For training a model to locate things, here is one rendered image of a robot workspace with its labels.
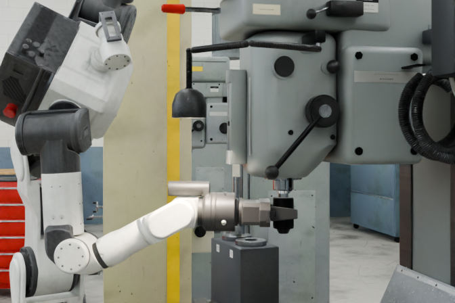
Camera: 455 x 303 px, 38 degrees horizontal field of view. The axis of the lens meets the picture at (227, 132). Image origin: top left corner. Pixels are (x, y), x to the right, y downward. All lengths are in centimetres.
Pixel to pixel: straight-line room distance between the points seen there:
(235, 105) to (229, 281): 64
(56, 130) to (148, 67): 170
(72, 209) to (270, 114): 50
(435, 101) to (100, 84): 81
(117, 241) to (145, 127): 169
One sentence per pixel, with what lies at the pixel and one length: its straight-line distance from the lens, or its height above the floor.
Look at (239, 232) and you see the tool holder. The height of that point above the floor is 112.
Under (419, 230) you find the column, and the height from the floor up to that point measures 117.
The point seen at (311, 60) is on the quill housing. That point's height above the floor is 156.
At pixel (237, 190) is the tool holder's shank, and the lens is 197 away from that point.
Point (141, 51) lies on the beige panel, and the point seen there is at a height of 180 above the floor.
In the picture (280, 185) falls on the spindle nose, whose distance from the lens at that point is 149.
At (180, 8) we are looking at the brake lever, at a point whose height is 170.
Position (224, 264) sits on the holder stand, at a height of 103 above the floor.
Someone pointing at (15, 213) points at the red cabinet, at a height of 72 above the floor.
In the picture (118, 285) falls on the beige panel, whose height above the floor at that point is 69.
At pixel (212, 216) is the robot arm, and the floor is 122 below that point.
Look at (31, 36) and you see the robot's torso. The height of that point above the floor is 164.
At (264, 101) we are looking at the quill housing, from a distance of 141.
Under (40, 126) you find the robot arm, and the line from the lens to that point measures 154.
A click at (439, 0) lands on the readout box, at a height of 166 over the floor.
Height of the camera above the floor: 141
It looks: level
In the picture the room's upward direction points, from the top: straight up
